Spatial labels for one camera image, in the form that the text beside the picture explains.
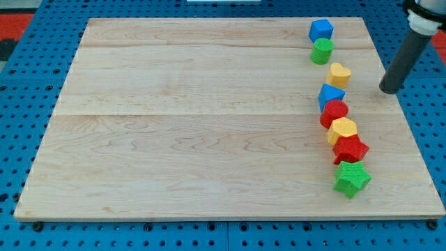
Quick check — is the wooden board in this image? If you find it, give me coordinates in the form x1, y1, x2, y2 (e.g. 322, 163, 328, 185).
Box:
14, 17, 445, 222

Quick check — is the green cylinder block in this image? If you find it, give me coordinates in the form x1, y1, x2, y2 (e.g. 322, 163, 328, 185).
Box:
310, 38, 334, 65

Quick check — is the yellow heart block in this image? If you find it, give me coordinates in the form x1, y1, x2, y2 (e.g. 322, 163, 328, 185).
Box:
325, 62, 352, 89

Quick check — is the blue cube block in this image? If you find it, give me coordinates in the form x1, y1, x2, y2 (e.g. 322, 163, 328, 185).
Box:
309, 19, 334, 43

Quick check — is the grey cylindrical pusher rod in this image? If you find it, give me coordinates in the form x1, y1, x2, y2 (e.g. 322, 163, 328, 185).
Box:
379, 29, 432, 94

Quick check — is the red star block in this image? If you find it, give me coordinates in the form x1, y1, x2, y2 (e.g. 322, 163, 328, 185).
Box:
333, 135, 369, 165

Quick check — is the red cylinder block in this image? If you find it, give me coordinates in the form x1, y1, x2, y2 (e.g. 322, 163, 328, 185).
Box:
319, 100, 348, 129

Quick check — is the green star block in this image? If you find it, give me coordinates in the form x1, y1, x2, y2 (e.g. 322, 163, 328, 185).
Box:
333, 161, 372, 199

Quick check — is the yellow hexagon block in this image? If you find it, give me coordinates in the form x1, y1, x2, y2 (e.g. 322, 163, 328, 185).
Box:
327, 117, 357, 146

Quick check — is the blue triangle block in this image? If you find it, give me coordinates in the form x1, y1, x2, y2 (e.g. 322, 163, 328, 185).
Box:
318, 83, 346, 112

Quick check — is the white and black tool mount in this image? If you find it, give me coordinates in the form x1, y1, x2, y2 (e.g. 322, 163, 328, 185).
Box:
402, 0, 445, 36

